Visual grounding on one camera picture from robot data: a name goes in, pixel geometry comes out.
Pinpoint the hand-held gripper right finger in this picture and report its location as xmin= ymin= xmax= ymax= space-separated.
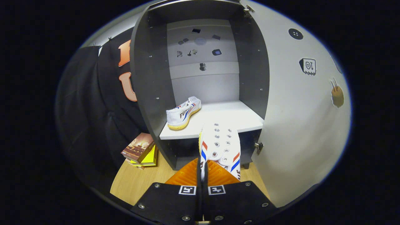
xmin=203 ymin=159 xmax=277 ymax=224

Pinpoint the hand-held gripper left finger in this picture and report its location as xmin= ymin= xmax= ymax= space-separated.
xmin=131 ymin=158 xmax=202 ymax=225

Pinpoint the white striped shoe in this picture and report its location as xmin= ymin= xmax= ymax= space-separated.
xmin=198 ymin=120 xmax=242 ymax=182
xmin=166 ymin=96 xmax=202 ymax=130

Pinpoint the dark grey shoe cabinet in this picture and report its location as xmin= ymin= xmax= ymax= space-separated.
xmin=130 ymin=0 xmax=271 ymax=171

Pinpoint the white cabinet shelf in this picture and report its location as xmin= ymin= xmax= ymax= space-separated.
xmin=159 ymin=100 xmax=264 ymax=140

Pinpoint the yellow book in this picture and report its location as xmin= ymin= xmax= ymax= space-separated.
xmin=130 ymin=144 xmax=158 ymax=167

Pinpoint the brown book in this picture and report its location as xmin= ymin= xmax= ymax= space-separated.
xmin=121 ymin=132 xmax=155 ymax=163

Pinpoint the black backdrop cloth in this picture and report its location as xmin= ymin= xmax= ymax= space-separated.
xmin=56 ymin=27 xmax=175 ymax=194

